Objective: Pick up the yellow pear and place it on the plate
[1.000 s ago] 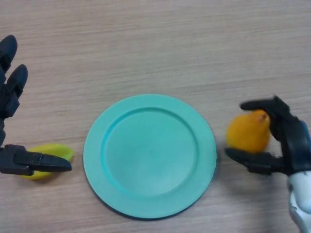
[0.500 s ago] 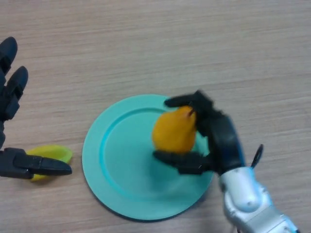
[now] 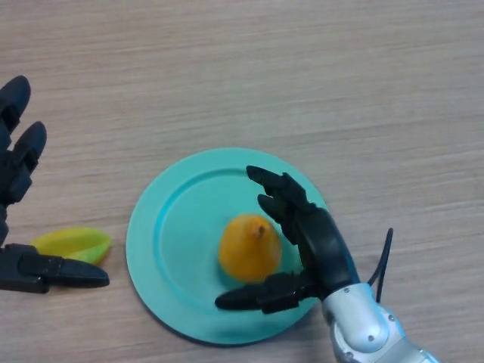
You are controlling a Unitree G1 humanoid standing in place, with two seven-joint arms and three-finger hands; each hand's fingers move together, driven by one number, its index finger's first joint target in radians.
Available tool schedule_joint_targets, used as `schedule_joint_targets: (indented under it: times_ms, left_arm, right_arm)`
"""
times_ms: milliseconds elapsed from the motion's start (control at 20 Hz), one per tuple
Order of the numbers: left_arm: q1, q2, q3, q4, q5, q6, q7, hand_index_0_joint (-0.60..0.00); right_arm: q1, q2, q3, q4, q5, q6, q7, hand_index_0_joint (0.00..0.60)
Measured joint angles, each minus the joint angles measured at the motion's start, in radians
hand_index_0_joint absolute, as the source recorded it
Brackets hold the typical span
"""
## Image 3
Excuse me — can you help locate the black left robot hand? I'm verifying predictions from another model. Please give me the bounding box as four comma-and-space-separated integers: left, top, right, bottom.
0, 75, 110, 294

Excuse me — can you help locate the yellow green starfruit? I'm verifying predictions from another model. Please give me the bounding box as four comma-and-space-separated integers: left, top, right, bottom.
29, 226, 113, 265

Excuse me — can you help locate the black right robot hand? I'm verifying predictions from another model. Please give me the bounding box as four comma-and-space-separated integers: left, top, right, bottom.
214, 165, 363, 315

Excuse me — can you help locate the green round plate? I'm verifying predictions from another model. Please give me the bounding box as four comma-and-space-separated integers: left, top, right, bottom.
125, 147, 328, 346

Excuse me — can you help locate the yellow orange pear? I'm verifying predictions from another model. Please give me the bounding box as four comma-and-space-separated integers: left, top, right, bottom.
218, 214, 283, 284

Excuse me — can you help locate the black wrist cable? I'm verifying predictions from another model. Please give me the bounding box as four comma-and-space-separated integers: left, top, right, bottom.
367, 228, 394, 303

